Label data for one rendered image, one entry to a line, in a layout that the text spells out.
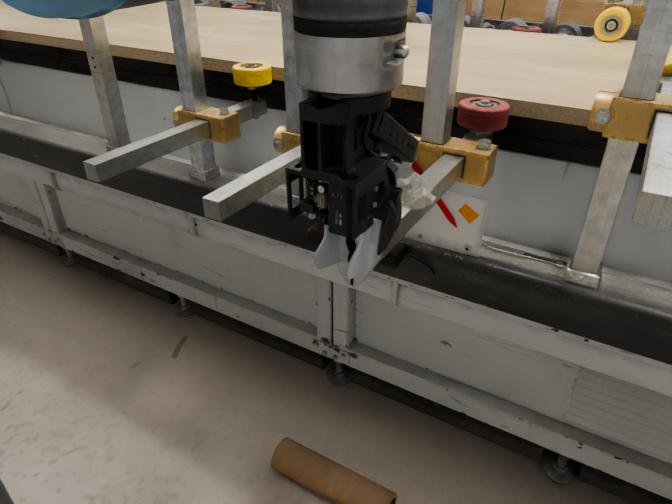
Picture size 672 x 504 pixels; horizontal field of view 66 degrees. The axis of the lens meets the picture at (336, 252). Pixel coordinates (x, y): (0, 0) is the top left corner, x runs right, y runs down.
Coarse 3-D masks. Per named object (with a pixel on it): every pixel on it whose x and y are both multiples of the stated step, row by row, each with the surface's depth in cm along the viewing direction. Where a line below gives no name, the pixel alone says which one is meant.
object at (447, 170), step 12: (468, 132) 84; (492, 132) 85; (444, 156) 75; (456, 156) 75; (432, 168) 71; (444, 168) 71; (456, 168) 73; (432, 180) 68; (444, 180) 69; (456, 180) 75; (432, 192) 66; (444, 192) 71; (432, 204) 68; (408, 216) 61; (420, 216) 65; (408, 228) 62; (396, 240) 59; (384, 252) 57
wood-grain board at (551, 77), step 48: (0, 0) 219; (144, 48) 126; (240, 48) 126; (480, 48) 126; (528, 48) 126; (576, 48) 126; (624, 48) 126; (480, 96) 90; (528, 96) 88; (576, 96) 88
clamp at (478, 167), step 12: (420, 144) 78; (432, 144) 77; (444, 144) 77; (456, 144) 77; (468, 144) 77; (492, 144) 77; (420, 156) 78; (432, 156) 77; (468, 156) 75; (480, 156) 74; (492, 156) 75; (468, 168) 75; (480, 168) 74; (492, 168) 77; (468, 180) 76; (480, 180) 75
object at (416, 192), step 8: (416, 176) 66; (400, 184) 62; (408, 184) 63; (416, 184) 63; (424, 184) 64; (408, 192) 63; (416, 192) 63; (424, 192) 61; (408, 200) 62; (416, 200) 61; (424, 200) 61; (432, 200) 61; (416, 208) 60
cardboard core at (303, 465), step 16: (288, 448) 124; (304, 448) 125; (272, 464) 124; (288, 464) 122; (304, 464) 121; (320, 464) 120; (336, 464) 121; (304, 480) 120; (320, 480) 118; (336, 480) 117; (352, 480) 117; (368, 480) 118; (336, 496) 116; (352, 496) 115; (368, 496) 114; (384, 496) 114
